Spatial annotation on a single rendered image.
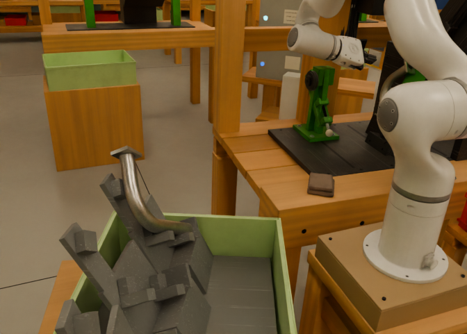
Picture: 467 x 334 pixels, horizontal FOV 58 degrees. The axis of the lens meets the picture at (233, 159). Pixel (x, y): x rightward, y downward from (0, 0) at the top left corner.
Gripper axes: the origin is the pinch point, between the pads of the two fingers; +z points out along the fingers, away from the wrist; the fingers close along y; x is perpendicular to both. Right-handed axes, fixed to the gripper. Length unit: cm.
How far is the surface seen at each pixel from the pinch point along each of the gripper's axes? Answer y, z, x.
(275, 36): 22.5, -19.8, 27.6
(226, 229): -62, -55, 3
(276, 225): -62, -45, -4
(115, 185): -57, -85, -10
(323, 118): -13.7, -4.7, 22.2
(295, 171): -36.8, -19.9, 21.7
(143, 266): -72, -78, -7
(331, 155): -29.4, -4.4, 20.3
